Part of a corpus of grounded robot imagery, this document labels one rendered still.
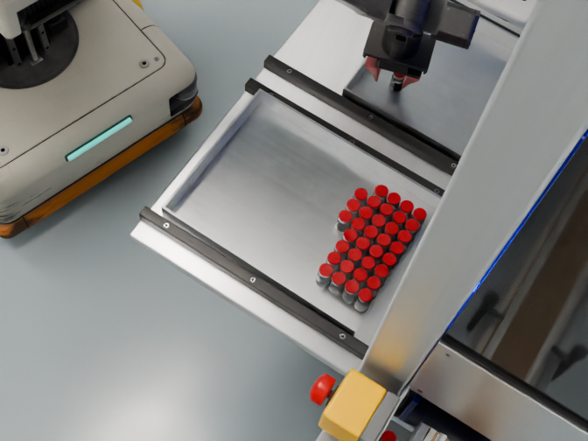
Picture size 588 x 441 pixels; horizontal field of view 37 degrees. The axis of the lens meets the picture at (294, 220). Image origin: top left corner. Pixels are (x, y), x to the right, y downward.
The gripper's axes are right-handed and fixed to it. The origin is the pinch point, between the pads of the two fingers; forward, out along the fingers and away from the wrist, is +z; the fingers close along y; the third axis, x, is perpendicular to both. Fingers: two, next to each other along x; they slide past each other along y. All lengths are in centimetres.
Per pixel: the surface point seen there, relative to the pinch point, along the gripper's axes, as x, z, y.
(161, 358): -31, 92, -36
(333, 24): 10.8, 4.2, -12.2
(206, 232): -33.3, 3.9, -20.1
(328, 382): -54, -9, 4
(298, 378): -26, 92, -2
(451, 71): 7.9, 4.2, 9.3
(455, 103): 1.8, 4.3, 11.3
